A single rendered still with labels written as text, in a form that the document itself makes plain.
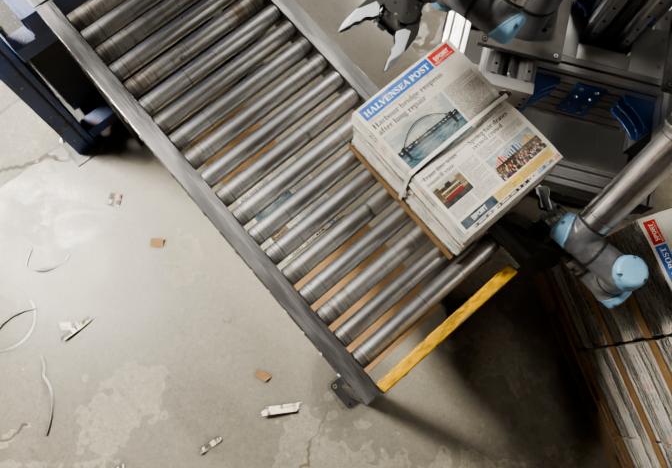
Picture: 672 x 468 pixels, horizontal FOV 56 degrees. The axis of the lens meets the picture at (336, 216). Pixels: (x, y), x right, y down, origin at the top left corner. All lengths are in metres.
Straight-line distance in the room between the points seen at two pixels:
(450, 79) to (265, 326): 1.23
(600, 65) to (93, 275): 1.83
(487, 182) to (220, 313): 1.27
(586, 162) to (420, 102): 1.10
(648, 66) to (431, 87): 0.77
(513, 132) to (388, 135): 0.27
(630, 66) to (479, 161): 0.72
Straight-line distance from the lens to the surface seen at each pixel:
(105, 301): 2.45
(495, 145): 1.42
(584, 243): 1.52
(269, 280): 1.53
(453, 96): 1.44
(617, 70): 1.97
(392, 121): 1.40
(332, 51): 1.73
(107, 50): 1.82
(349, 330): 1.51
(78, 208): 2.56
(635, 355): 1.99
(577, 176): 2.36
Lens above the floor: 2.30
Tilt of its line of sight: 75 degrees down
